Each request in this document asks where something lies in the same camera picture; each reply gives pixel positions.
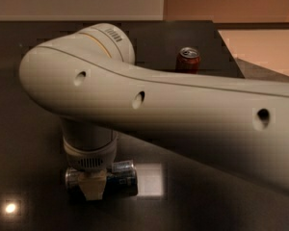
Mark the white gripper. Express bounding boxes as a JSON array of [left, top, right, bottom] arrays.
[[60, 118, 118, 201]]

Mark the silver blue Red Bull can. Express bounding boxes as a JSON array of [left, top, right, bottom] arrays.
[[65, 160, 138, 201]]

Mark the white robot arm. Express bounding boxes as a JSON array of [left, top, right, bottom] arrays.
[[19, 23, 289, 200]]

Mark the red soda can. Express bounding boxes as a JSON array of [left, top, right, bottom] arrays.
[[175, 47, 200, 74]]

